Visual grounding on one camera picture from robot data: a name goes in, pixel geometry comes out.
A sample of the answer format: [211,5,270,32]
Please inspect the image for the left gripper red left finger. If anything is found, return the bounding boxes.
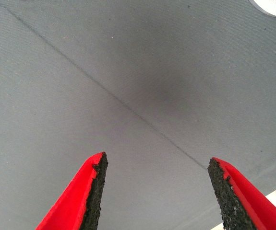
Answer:
[36,151,109,230]

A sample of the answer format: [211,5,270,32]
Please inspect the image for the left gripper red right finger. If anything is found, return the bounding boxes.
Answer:
[207,157,276,230]

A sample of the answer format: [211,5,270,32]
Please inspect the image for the round metal carrier plate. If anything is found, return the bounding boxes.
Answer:
[248,0,276,19]

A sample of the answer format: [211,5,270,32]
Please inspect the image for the dark grey table cloth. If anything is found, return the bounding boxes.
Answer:
[0,0,276,230]

